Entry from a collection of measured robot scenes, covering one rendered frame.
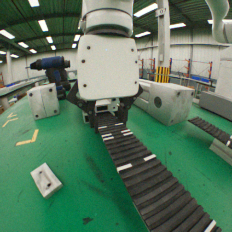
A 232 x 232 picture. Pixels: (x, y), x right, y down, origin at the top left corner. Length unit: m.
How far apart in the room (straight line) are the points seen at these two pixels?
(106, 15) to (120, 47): 0.05
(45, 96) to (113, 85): 0.24
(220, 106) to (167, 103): 0.34
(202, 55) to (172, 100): 8.01
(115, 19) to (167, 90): 0.18
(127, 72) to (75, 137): 0.16
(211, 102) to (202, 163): 0.38
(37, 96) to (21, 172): 0.22
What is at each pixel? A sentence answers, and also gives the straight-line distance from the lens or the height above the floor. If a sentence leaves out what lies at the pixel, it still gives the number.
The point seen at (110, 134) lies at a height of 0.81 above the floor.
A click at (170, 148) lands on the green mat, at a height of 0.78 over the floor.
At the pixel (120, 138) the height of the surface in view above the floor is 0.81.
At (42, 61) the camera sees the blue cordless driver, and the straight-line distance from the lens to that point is 0.53.
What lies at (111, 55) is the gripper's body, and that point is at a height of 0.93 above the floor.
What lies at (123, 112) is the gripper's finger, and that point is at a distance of 0.19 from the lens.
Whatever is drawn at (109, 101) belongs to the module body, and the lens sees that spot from 0.26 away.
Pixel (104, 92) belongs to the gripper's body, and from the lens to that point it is 0.15.
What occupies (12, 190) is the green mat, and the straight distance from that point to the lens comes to 0.20.
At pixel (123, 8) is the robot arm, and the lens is 0.17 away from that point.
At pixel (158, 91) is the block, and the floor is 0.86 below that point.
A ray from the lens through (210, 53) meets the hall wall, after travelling 8.12.
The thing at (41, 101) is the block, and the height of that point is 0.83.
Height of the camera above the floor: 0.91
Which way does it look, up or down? 27 degrees down
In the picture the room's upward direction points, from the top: straight up
